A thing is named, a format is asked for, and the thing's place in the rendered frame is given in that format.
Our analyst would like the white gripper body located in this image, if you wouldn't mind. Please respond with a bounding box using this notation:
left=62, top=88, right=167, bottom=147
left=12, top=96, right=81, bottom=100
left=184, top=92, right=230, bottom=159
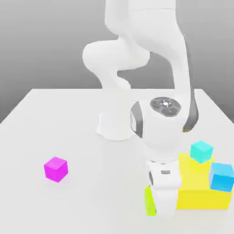
left=152, top=188, right=178, bottom=218

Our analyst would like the small turquoise cube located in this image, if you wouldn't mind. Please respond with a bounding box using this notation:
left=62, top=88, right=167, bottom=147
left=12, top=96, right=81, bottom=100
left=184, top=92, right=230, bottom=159
left=189, top=140, right=214, bottom=165

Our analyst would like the small magenta cube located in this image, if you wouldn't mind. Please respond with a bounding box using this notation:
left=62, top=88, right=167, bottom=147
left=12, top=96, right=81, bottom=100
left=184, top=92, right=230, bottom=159
left=43, top=156, right=69, bottom=183

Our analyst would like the small lime green cube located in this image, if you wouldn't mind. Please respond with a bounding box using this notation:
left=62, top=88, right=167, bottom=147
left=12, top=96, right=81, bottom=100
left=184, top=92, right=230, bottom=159
left=144, top=186, right=157, bottom=217

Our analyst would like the large yellow box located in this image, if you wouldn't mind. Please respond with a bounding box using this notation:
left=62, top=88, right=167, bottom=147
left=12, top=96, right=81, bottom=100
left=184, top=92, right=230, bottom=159
left=176, top=152, right=234, bottom=210

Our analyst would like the small blue cube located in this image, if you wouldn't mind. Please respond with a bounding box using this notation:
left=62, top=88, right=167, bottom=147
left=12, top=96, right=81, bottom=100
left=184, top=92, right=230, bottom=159
left=209, top=162, right=234, bottom=193

